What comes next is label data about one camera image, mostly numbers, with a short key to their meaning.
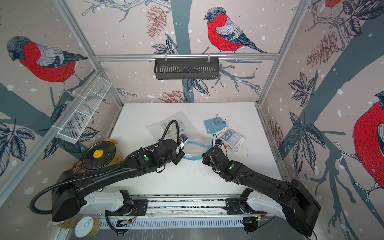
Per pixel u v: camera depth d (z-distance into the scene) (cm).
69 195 39
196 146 79
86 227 65
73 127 80
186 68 107
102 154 79
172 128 104
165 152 56
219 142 76
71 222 65
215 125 106
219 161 62
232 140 97
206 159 73
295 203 39
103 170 46
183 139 66
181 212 73
